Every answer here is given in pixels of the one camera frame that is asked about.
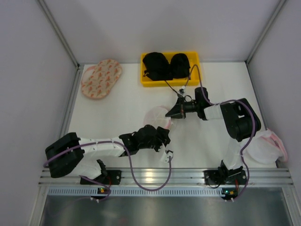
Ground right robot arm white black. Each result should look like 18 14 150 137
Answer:
165 87 261 171

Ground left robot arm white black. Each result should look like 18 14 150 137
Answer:
44 125 174 179

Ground black bra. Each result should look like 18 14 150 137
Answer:
142 52 191 92

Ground patterned beige laundry bag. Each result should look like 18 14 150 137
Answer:
80 59 122 100

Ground yellow plastic bin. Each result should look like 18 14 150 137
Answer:
140 51 203 87

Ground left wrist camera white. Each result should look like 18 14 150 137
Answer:
160 150 174 163

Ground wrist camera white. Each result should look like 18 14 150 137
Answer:
177 86 186 97
160 150 174 163

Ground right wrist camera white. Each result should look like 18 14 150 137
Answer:
177 86 186 97

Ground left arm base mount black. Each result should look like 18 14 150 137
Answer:
80 169 122 186

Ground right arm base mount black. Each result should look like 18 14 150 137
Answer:
204 168 247 188

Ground slotted cable duct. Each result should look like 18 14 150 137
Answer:
48 186 237 197

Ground aluminium rail front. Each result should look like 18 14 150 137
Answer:
38 168 293 187

